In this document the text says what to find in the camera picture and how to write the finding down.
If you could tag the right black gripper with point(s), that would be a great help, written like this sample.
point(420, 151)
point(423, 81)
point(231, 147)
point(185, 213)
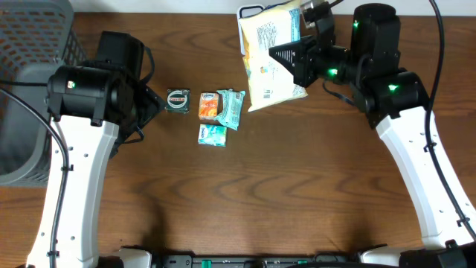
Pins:
point(301, 64)

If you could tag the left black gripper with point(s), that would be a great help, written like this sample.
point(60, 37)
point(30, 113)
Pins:
point(151, 104)

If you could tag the dark green round-label box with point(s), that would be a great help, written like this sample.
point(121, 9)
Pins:
point(178, 100)

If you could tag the cream snack bag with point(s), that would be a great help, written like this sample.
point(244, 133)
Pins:
point(268, 81)

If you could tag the orange tissue pack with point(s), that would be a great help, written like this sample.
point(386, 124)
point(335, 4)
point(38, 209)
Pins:
point(208, 105)

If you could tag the teal tissue pack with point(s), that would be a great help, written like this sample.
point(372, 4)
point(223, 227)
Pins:
point(213, 135)

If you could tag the green snack packet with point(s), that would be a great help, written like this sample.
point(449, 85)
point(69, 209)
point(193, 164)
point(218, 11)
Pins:
point(231, 108)

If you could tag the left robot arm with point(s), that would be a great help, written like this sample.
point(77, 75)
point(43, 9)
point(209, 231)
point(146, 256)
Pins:
point(95, 108)

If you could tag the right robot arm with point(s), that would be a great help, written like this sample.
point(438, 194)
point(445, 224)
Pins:
point(400, 109)

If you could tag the grey plastic mesh basket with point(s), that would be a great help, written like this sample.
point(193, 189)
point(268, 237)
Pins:
point(36, 39)

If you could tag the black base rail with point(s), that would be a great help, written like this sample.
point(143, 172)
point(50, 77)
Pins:
point(189, 261)

